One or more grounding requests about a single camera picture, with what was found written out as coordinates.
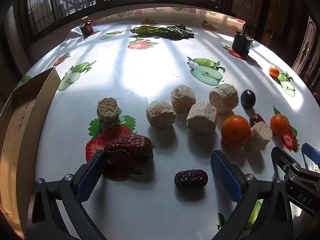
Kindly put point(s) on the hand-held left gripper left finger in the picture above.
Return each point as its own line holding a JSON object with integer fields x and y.
{"x": 90, "y": 176}

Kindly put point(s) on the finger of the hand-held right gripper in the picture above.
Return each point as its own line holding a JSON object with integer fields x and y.
{"x": 283, "y": 156}
{"x": 311, "y": 153}

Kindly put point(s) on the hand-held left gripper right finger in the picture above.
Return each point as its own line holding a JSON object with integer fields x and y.
{"x": 225, "y": 172}

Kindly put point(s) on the beige sugarcane piece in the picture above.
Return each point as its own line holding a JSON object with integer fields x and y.
{"x": 160, "y": 115}
{"x": 202, "y": 118}
{"x": 182, "y": 98}
{"x": 258, "y": 136}
{"x": 223, "y": 98}

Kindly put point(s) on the small orange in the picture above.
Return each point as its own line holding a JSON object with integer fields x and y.
{"x": 278, "y": 124}
{"x": 274, "y": 71}

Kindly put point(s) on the small dark red date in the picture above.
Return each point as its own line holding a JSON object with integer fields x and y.
{"x": 255, "y": 118}
{"x": 191, "y": 178}

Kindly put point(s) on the large orange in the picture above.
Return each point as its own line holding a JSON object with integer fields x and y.
{"x": 235, "y": 131}

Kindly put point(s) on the large wrinkled red date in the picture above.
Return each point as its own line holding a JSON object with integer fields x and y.
{"x": 128, "y": 151}

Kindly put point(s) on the dark red plum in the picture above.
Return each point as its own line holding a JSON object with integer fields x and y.
{"x": 248, "y": 99}

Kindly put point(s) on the round brownish sugarcane piece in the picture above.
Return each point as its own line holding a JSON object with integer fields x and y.
{"x": 107, "y": 110}

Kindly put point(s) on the cardboard box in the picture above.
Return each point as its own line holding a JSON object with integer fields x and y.
{"x": 22, "y": 130}

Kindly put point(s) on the black clip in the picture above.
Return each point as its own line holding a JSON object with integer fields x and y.
{"x": 241, "y": 42}
{"x": 86, "y": 28}

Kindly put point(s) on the fruit print tablecloth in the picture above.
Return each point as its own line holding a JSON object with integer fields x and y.
{"x": 140, "y": 62}

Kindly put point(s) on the green leafy vegetable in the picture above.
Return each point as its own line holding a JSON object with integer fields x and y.
{"x": 162, "y": 31}

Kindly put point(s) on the small beige roll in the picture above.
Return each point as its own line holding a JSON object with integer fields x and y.
{"x": 85, "y": 19}

